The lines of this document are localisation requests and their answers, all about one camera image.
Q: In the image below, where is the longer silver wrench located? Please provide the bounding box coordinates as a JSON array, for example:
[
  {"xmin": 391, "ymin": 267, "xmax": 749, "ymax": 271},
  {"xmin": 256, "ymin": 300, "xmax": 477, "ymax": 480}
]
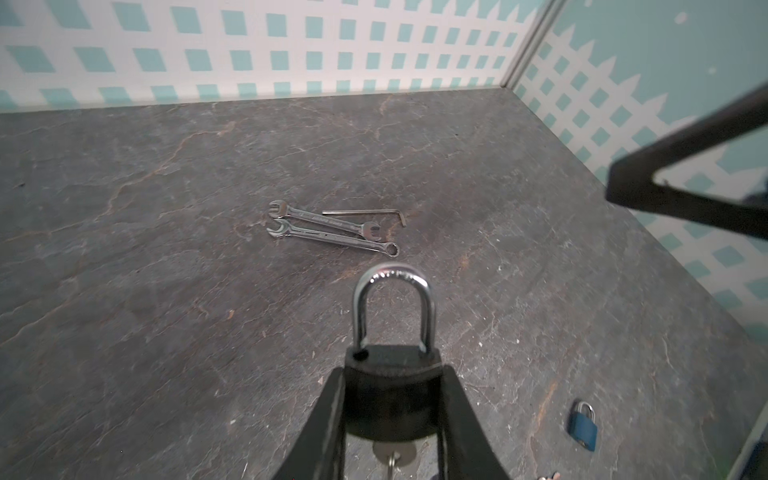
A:
[{"xmin": 267, "ymin": 219, "xmax": 400, "ymax": 258}]

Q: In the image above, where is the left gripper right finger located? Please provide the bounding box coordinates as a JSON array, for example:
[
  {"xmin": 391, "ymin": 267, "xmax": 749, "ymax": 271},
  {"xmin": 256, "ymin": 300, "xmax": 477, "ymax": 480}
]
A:
[{"xmin": 437, "ymin": 366, "xmax": 509, "ymax": 480}]

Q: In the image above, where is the black padlock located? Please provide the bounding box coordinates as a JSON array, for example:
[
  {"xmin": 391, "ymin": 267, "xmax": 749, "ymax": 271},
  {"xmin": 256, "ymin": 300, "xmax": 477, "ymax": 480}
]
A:
[{"xmin": 344, "ymin": 262, "xmax": 443, "ymax": 442}]

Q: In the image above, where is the shorter silver wrench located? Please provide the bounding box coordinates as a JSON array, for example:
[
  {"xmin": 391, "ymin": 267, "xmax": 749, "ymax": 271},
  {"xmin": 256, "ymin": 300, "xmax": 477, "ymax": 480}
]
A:
[{"xmin": 268, "ymin": 200, "xmax": 382, "ymax": 241}]

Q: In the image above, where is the metal hex key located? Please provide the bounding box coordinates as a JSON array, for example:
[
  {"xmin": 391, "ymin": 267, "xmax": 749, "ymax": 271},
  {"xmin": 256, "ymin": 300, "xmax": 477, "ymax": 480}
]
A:
[{"xmin": 322, "ymin": 208, "xmax": 407, "ymax": 228}]

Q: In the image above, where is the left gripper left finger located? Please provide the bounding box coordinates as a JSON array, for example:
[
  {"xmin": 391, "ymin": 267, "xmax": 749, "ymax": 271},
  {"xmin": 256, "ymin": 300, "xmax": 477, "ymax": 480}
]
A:
[{"xmin": 273, "ymin": 367, "xmax": 346, "ymax": 480}]

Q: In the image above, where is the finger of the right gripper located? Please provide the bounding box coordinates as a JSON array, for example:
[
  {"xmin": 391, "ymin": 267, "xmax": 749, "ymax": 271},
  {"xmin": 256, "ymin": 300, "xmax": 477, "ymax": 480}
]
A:
[{"xmin": 605, "ymin": 84, "xmax": 767, "ymax": 240}]

